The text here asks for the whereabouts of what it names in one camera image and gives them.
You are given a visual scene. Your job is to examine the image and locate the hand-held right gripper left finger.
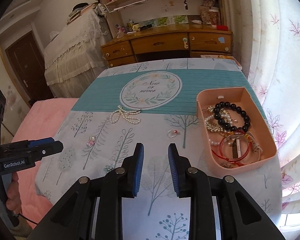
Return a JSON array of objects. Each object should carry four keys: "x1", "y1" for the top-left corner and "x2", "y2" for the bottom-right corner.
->
[{"x1": 27, "y1": 142, "x2": 144, "y2": 240}]

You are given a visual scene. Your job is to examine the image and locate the pink smart watch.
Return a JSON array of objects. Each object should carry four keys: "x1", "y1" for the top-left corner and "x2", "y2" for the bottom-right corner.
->
[{"x1": 230, "y1": 132, "x2": 263, "y2": 160}]

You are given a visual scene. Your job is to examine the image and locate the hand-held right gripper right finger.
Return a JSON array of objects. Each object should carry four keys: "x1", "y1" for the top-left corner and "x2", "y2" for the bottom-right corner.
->
[{"x1": 167, "y1": 143, "x2": 287, "y2": 240}]

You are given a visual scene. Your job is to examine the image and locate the gold chain bracelet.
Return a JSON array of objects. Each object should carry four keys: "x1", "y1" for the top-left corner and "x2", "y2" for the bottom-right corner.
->
[{"x1": 202, "y1": 106, "x2": 230, "y2": 133}]

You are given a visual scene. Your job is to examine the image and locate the tree print tablecloth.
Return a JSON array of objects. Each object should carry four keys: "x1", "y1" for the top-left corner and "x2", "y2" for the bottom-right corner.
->
[{"x1": 35, "y1": 57, "x2": 283, "y2": 240}]

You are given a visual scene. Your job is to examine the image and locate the black cable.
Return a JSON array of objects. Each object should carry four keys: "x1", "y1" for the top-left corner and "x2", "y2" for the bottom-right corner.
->
[{"x1": 17, "y1": 212, "x2": 39, "y2": 224}]

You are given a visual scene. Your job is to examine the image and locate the red string bracelet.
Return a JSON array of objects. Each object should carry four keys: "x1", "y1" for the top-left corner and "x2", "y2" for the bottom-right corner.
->
[{"x1": 211, "y1": 130, "x2": 262, "y2": 167}]

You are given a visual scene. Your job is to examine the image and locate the pink blanket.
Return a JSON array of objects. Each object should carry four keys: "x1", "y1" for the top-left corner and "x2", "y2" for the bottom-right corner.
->
[{"x1": 11, "y1": 97, "x2": 79, "y2": 229}]

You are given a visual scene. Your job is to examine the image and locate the black bead bracelet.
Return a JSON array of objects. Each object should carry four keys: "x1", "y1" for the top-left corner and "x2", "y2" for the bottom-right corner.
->
[{"x1": 212, "y1": 101, "x2": 251, "y2": 133}]

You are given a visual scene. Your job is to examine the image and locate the white wire basket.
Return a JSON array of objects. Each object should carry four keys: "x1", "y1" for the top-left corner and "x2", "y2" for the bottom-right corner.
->
[{"x1": 104, "y1": 0, "x2": 147, "y2": 13}]

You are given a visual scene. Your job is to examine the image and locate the floral white curtain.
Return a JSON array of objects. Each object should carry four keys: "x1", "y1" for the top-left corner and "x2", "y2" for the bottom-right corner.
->
[{"x1": 222, "y1": 0, "x2": 300, "y2": 230}]

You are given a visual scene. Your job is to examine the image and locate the colourful flat book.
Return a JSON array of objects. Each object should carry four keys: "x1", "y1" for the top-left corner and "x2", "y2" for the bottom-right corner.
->
[{"x1": 200, "y1": 54, "x2": 242, "y2": 68}]

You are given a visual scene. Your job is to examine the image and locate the brown wooden door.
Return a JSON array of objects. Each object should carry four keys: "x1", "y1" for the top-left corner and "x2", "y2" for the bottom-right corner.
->
[{"x1": 5, "y1": 31, "x2": 54, "y2": 108}]

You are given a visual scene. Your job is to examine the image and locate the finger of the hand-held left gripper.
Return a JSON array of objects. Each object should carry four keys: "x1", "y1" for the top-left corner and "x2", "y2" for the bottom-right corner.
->
[
  {"x1": 27, "y1": 137, "x2": 54, "y2": 147},
  {"x1": 34, "y1": 141, "x2": 64, "y2": 159}
]

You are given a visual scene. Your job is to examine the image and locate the person's left hand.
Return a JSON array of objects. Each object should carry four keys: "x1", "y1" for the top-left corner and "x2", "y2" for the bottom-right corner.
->
[{"x1": 4, "y1": 174, "x2": 22, "y2": 214}]

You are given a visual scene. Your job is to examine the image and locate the round pearl bracelet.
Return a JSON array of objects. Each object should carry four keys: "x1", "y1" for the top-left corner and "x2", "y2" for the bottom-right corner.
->
[{"x1": 205, "y1": 114, "x2": 232, "y2": 147}]

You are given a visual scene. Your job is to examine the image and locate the stack of books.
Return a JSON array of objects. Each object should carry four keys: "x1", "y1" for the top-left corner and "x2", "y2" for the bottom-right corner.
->
[{"x1": 66, "y1": 3, "x2": 98, "y2": 24}]

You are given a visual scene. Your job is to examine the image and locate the pink plastic box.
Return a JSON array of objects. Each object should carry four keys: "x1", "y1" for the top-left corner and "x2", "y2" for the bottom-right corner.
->
[{"x1": 196, "y1": 86, "x2": 277, "y2": 177}]

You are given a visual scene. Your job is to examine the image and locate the pearl bow necklace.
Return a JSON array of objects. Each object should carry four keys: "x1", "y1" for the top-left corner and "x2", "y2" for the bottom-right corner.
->
[{"x1": 109, "y1": 105, "x2": 142, "y2": 125}]

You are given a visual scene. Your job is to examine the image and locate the wooden bookshelf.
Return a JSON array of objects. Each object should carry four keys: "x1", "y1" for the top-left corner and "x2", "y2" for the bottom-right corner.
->
[{"x1": 94, "y1": 0, "x2": 228, "y2": 34}]

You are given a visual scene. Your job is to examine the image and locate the lace covered piano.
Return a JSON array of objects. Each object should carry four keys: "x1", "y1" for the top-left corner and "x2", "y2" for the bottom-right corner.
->
[{"x1": 44, "y1": 5, "x2": 110, "y2": 98}]

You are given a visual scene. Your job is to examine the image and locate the wooden desk with drawers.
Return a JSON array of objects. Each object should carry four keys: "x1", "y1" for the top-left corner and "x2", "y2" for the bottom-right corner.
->
[{"x1": 100, "y1": 24, "x2": 233, "y2": 68}]

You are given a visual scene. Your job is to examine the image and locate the patterned jar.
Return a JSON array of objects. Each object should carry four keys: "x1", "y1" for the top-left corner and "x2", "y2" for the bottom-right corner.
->
[{"x1": 209, "y1": 8, "x2": 220, "y2": 25}]

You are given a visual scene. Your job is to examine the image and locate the green leaf wall stickers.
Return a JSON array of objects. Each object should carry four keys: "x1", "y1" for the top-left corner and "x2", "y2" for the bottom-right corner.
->
[{"x1": 140, "y1": 15, "x2": 189, "y2": 27}]

